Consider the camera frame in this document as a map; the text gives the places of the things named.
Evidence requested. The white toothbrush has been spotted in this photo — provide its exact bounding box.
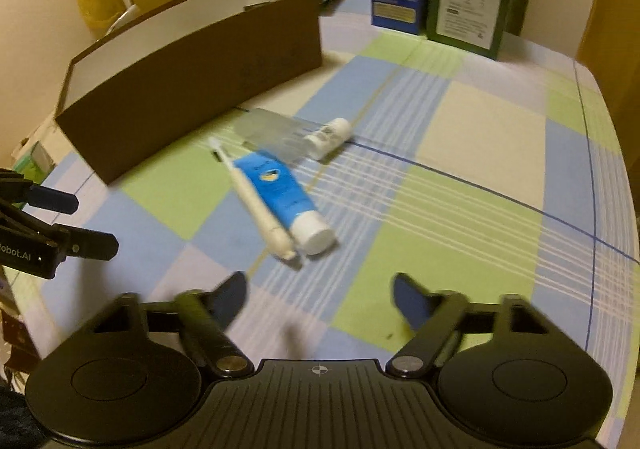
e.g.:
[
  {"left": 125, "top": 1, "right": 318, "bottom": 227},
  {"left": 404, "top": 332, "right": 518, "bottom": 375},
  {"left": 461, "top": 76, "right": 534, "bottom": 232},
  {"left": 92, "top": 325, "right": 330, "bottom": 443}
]
[{"left": 208, "top": 138, "right": 297, "bottom": 260}]

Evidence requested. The brown cardboard box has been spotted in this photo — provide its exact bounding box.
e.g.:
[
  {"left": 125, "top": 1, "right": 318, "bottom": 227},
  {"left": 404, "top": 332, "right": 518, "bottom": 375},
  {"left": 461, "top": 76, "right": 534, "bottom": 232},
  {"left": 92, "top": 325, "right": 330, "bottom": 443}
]
[{"left": 53, "top": 0, "right": 324, "bottom": 185}]

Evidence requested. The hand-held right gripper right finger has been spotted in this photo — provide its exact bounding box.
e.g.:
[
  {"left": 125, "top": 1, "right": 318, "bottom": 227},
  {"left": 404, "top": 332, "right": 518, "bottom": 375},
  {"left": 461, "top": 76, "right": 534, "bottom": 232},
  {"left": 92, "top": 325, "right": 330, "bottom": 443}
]
[{"left": 385, "top": 271, "right": 548, "bottom": 377}]

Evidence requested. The bundle of green tissue packs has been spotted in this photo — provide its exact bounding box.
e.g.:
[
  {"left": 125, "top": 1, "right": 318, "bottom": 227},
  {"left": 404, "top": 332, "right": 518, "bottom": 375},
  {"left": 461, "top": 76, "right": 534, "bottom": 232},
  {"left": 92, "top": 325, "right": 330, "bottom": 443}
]
[{"left": 12, "top": 141, "right": 54, "bottom": 176}]

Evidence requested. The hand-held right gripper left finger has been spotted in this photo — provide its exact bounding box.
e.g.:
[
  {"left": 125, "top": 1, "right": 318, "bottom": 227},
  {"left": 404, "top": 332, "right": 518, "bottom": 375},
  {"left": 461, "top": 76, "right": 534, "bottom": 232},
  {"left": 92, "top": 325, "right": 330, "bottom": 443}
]
[{"left": 92, "top": 271, "right": 253, "bottom": 377}]

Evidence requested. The clear plastic case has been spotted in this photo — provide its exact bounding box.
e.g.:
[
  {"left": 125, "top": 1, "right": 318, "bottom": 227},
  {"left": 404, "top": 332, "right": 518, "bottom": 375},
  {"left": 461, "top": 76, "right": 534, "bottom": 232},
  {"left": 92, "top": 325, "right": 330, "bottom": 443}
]
[{"left": 232, "top": 108, "right": 314, "bottom": 165}]

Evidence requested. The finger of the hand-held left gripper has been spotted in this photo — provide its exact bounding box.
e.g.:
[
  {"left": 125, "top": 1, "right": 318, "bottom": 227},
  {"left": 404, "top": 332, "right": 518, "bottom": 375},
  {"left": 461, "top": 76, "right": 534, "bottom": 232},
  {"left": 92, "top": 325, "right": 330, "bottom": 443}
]
[
  {"left": 0, "top": 168, "right": 80, "bottom": 215},
  {"left": 49, "top": 224, "right": 120, "bottom": 261}
]

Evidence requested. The checked tablecloth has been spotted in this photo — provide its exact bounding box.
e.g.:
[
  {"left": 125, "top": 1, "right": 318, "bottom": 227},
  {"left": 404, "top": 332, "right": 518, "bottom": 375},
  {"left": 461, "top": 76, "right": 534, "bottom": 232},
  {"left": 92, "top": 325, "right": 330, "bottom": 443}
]
[{"left": 0, "top": 0, "right": 640, "bottom": 372}]

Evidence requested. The small white bottle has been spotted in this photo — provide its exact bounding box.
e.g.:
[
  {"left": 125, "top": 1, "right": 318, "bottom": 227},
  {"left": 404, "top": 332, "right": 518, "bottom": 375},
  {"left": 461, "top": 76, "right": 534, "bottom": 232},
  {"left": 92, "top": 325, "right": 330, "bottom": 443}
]
[{"left": 303, "top": 118, "right": 353, "bottom": 161}]

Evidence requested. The blue toothpaste tube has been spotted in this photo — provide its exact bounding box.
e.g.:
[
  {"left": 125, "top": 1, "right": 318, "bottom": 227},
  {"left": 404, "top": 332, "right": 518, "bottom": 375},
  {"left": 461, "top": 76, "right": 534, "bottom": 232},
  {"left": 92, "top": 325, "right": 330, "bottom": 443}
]
[{"left": 233, "top": 151, "right": 334, "bottom": 256}]

